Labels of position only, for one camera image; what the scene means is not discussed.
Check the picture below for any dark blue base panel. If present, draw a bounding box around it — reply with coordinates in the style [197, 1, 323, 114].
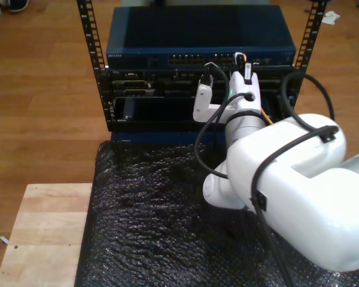
[110, 130, 228, 145]

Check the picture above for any blue network switch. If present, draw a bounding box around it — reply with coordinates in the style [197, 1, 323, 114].
[105, 4, 297, 70]

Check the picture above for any black bubble wrap mat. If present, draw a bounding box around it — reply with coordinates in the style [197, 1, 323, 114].
[74, 140, 359, 287]

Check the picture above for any black perforated rack post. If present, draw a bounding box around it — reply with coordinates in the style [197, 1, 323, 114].
[76, 0, 116, 132]
[279, 0, 328, 120]

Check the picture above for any black rack server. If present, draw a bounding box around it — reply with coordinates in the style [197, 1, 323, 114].
[97, 68, 305, 99]

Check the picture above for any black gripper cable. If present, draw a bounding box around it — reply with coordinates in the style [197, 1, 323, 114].
[218, 93, 257, 122]

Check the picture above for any person's dark blue shoe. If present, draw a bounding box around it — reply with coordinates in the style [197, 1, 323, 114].
[7, 0, 30, 13]

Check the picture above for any white crumpled paper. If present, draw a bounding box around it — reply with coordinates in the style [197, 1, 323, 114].
[321, 11, 342, 26]

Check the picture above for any black camera cable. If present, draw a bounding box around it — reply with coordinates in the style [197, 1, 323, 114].
[194, 62, 339, 287]

